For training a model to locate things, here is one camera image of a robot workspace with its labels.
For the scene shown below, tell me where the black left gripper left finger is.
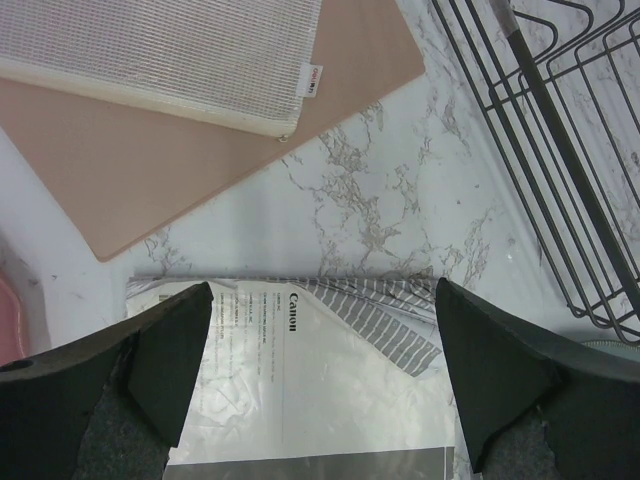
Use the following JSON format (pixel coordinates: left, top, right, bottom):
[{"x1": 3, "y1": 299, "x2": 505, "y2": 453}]
[{"x1": 1, "y1": 283, "x2": 213, "y2": 479}]

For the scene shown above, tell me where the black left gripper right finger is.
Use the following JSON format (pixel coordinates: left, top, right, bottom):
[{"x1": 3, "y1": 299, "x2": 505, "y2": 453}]
[{"x1": 435, "y1": 279, "x2": 639, "y2": 479}]

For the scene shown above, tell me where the grey-green ceramic plate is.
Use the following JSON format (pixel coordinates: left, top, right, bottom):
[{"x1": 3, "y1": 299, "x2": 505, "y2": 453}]
[{"x1": 584, "y1": 340, "x2": 640, "y2": 363}]

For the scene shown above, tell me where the pink polka dot plate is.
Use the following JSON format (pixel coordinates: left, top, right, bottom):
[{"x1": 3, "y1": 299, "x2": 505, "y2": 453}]
[{"x1": 0, "y1": 273, "x2": 30, "y2": 365}]

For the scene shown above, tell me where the Canon manual in plastic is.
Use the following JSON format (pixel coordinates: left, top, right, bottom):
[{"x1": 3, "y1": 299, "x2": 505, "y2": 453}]
[{"x1": 124, "y1": 273, "x2": 471, "y2": 480}]

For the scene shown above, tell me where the pink cutting mat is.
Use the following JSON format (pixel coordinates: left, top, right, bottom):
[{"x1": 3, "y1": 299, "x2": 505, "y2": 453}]
[{"x1": 1, "y1": 1, "x2": 425, "y2": 261}]

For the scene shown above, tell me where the black wire dish rack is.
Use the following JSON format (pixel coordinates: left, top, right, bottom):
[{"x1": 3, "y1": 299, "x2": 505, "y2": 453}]
[{"x1": 433, "y1": 1, "x2": 639, "y2": 346}]

